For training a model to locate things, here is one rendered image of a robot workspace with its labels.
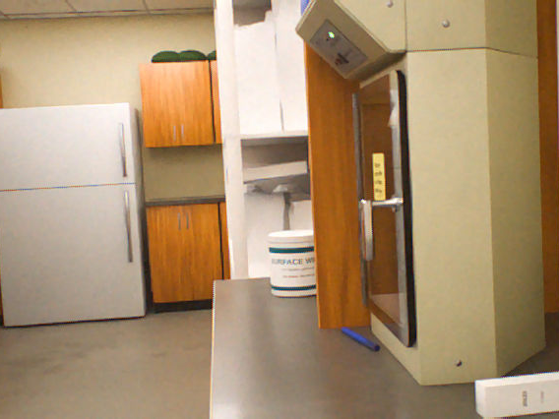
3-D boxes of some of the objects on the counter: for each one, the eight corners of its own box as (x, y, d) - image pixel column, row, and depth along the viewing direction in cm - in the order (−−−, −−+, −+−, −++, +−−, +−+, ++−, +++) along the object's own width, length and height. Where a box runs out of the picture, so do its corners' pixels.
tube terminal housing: (500, 322, 133) (488, -95, 127) (591, 373, 101) (582, -185, 95) (371, 331, 131) (351, -90, 125) (421, 387, 99) (400, -180, 92)
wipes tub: (319, 285, 180) (316, 228, 179) (327, 295, 167) (324, 233, 166) (269, 288, 179) (266, 231, 178) (273, 299, 166) (270, 237, 165)
